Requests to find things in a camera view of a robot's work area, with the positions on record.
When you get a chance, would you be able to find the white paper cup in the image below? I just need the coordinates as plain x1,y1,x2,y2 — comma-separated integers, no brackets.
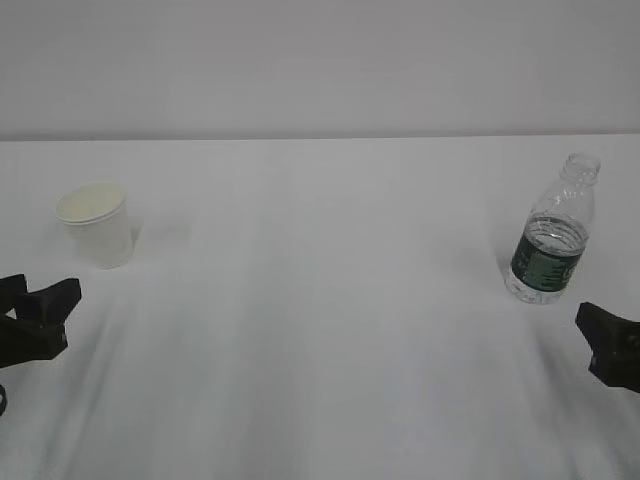
55,183,134,269

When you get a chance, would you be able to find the clear plastic water bottle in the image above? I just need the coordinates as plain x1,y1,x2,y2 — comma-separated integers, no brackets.
505,153,601,305

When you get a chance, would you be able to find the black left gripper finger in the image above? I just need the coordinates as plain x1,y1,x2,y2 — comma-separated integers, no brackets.
1,278,82,368
0,274,27,315

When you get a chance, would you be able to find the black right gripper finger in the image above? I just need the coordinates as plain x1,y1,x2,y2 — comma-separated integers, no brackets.
575,302,639,393

